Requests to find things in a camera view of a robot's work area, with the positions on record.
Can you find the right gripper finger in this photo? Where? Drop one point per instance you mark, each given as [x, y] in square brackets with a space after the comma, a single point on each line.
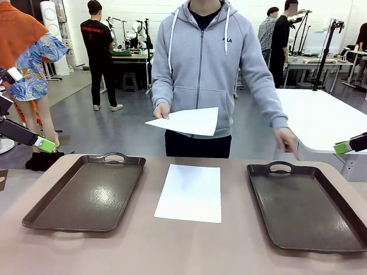
[342, 147]
[359, 137]

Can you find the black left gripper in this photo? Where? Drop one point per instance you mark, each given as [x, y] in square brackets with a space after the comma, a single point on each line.
[5, 129]

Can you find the white A4 paper sheet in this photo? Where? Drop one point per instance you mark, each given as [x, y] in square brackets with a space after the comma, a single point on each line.
[195, 121]

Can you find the white A4 paper stack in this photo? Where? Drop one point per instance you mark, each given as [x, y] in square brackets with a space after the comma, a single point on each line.
[189, 194]

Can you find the person's right forearm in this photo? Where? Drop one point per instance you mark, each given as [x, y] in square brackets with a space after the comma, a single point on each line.
[160, 91]

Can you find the person's left forearm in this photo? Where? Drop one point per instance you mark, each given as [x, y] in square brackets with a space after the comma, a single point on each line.
[269, 106]

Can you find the person's left hand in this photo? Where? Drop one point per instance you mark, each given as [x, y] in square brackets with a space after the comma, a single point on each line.
[285, 140]

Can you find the person's right hand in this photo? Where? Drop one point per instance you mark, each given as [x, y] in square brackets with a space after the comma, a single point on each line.
[162, 111]

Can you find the black cloth bundle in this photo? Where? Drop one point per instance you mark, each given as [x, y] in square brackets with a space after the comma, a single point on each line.
[43, 161]

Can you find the beige mannequin legs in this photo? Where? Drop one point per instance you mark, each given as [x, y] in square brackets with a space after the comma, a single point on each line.
[47, 114]

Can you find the white round stand base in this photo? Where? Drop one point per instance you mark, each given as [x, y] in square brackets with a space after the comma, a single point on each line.
[5, 146]

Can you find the small brown board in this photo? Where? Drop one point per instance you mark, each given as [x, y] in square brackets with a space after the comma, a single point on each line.
[3, 179]

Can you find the brown plastic serving tray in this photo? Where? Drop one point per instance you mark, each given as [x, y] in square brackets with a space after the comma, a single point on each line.
[301, 206]
[86, 197]

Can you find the black tripod stand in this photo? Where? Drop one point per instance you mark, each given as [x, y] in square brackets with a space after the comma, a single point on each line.
[324, 63]

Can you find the long background table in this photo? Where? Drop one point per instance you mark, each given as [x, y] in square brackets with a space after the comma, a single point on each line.
[304, 61]

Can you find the white tower air conditioner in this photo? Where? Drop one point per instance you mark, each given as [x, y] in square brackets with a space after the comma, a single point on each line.
[53, 34]

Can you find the man in black t-shirt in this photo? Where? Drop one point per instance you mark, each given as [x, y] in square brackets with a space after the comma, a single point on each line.
[96, 51]

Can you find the orange garment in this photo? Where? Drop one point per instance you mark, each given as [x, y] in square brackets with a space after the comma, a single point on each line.
[17, 34]

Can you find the grey plastic stool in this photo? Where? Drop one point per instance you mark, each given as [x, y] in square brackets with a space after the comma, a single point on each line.
[130, 81]

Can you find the man in black long sleeves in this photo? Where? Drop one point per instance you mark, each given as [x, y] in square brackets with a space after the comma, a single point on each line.
[281, 43]

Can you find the background work table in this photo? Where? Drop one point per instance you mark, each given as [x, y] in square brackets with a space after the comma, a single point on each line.
[129, 57]

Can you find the man in plaid shirt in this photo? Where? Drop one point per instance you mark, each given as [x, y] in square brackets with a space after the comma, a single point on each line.
[266, 31]

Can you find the white background humanoid robot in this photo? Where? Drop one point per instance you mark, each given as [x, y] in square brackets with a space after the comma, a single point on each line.
[134, 31]

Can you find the person in grey hoodie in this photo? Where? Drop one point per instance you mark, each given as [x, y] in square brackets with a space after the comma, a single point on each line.
[200, 71]

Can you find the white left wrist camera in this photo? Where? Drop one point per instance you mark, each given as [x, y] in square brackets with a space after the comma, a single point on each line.
[14, 74]

